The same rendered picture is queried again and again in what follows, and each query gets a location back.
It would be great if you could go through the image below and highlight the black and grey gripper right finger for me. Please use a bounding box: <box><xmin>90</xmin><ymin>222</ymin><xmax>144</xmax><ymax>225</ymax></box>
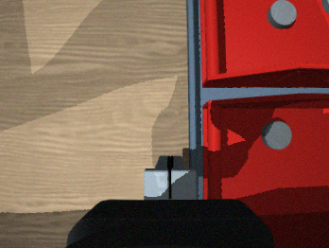
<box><xmin>170</xmin><ymin>155</ymin><xmax>197</xmax><ymax>200</ymax></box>

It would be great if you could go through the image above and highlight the grey metal shelf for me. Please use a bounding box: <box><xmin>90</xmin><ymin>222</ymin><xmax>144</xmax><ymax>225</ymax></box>
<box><xmin>186</xmin><ymin>0</ymin><xmax>329</xmax><ymax>200</ymax></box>

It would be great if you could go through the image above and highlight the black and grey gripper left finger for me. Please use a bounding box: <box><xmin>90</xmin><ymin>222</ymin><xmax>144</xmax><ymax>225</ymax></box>
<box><xmin>144</xmin><ymin>156</ymin><xmax>170</xmax><ymax>200</ymax></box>

